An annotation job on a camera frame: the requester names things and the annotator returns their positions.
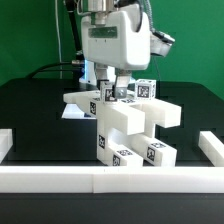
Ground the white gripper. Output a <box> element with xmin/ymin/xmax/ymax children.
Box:
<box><xmin>81</xmin><ymin>8</ymin><xmax>150</xmax><ymax>99</ymax></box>

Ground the white tagged cube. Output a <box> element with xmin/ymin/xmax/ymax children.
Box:
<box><xmin>100</xmin><ymin>81</ymin><xmax>116</xmax><ymax>103</ymax></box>
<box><xmin>135</xmin><ymin>79</ymin><xmax>156</xmax><ymax>100</ymax></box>

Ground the white chair back part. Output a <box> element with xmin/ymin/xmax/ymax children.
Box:
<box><xmin>63</xmin><ymin>91</ymin><xmax>181</xmax><ymax>138</ymax></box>

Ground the white chair seat part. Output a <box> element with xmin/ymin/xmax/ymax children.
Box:
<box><xmin>96</xmin><ymin>116</ymin><xmax>158</xmax><ymax>158</ymax></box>

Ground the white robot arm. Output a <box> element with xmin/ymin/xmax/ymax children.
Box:
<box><xmin>78</xmin><ymin>0</ymin><xmax>151</xmax><ymax>99</ymax></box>

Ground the white fiducial marker sheet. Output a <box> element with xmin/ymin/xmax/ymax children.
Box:
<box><xmin>62</xmin><ymin>104</ymin><xmax>93</xmax><ymax>119</ymax></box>

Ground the white front fence bar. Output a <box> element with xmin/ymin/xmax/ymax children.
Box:
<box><xmin>0</xmin><ymin>166</ymin><xmax>224</xmax><ymax>193</ymax></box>

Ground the white fence bar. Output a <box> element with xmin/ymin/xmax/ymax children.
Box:
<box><xmin>198</xmin><ymin>131</ymin><xmax>224</xmax><ymax>167</ymax></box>
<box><xmin>0</xmin><ymin>166</ymin><xmax>224</xmax><ymax>193</ymax></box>

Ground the white left fence block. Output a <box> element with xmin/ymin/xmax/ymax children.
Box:
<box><xmin>0</xmin><ymin>129</ymin><xmax>13</xmax><ymax>163</ymax></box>

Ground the white right fence bar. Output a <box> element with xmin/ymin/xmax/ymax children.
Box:
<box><xmin>198</xmin><ymin>131</ymin><xmax>224</xmax><ymax>167</ymax></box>

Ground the black cable bundle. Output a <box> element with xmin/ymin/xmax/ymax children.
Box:
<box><xmin>25</xmin><ymin>0</ymin><xmax>86</xmax><ymax>80</ymax></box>

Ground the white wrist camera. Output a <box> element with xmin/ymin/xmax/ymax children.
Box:
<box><xmin>150</xmin><ymin>31</ymin><xmax>175</xmax><ymax>57</ymax></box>

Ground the white thin cable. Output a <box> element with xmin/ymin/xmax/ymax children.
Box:
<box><xmin>54</xmin><ymin>0</ymin><xmax>64</xmax><ymax>63</ymax></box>

